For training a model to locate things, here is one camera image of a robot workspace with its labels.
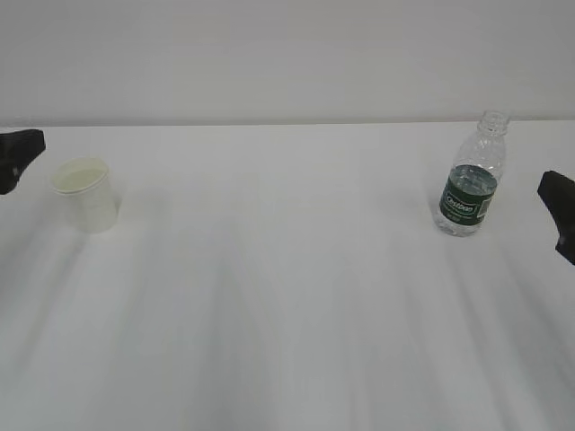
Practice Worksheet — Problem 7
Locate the clear water bottle green label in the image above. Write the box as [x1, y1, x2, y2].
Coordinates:
[435, 110, 509, 237]

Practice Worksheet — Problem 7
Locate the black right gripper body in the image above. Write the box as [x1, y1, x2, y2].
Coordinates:
[555, 233, 575, 265]

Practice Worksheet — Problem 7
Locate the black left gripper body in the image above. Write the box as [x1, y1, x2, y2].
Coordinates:
[0, 168, 20, 195]

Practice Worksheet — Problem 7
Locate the white paper cup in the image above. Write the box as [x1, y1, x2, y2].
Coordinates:
[50, 157, 118, 233]

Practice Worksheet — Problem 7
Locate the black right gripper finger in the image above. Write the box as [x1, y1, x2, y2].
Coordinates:
[537, 171, 574, 238]

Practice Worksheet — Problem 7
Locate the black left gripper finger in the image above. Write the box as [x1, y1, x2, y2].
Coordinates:
[1, 129, 46, 180]

